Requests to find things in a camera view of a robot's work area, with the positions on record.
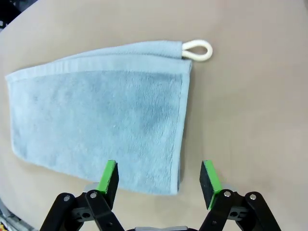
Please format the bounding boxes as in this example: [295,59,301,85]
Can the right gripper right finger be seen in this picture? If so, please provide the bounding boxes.
[199,159,282,231]

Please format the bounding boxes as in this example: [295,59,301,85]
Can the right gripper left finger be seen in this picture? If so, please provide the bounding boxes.
[42,160,126,231]

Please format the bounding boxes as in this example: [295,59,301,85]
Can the light blue towel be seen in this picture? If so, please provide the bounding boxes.
[4,39,214,196]

